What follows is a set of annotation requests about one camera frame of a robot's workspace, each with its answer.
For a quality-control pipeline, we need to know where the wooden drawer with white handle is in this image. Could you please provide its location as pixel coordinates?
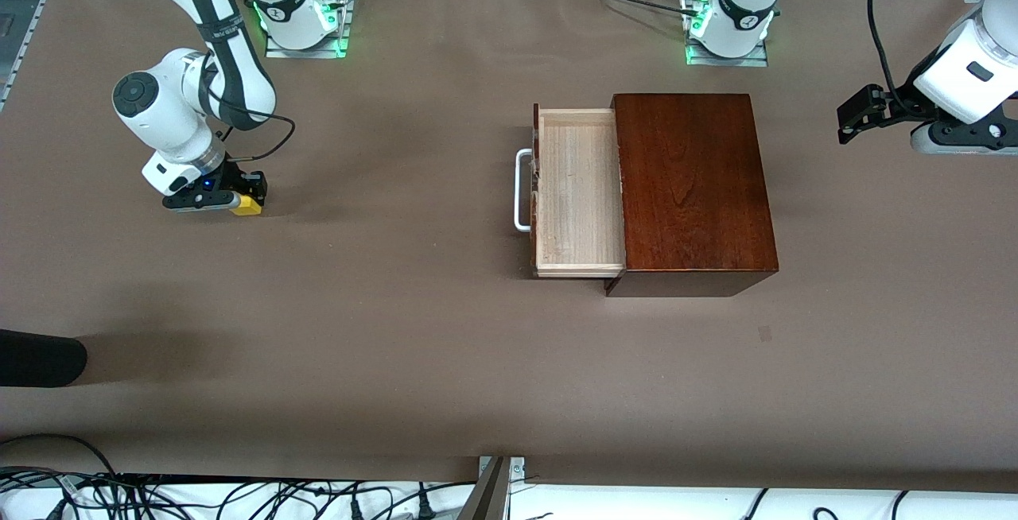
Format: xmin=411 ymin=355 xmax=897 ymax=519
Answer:
xmin=515 ymin=104 xmax=628 ymax=279

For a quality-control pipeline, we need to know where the dark brown wooden cabinet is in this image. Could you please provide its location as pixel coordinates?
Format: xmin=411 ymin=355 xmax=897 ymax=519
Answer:
xmin=604 ymin=93 xmax=780 ymax=298

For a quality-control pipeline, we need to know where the brown paper table cover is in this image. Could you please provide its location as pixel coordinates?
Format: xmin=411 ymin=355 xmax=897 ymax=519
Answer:
xmin=0 ymin=0 xmax=1018 ymax=495

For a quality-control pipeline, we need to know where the black ribbed cylinder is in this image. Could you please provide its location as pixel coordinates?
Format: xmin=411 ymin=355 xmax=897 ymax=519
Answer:
xmin=0 ymin=329 xmax=88 ymax=388

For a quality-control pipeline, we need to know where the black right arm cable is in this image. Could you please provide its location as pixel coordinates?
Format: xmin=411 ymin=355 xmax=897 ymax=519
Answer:
xmin=203 ymin=51 xmax=297 ymax=161

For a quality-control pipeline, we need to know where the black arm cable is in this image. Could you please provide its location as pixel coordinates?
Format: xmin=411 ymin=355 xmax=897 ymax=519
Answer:
xmin=867 ymin=0 xmax=915 ymax=96
xmin=203 ymin=51 xmax=297 ymax=161

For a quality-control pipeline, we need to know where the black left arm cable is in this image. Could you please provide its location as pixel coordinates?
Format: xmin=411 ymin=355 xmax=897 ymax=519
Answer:
xmin=867 ymin=0 xmax=915 ymax=96

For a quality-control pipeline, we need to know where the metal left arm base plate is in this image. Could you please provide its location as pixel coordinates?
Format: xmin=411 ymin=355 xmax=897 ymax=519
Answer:
xmin=686 ymin=41 xmax=769 ymax=68

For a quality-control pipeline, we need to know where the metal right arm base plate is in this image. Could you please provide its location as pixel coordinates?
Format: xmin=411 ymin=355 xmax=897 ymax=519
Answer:
xmin=265 ymin=0 xmax=352 ymax=60

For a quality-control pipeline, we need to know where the grey aluminium post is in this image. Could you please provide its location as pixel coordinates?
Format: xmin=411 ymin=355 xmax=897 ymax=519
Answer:
xmin=457 ymin=456 xmax=511 ymax=520

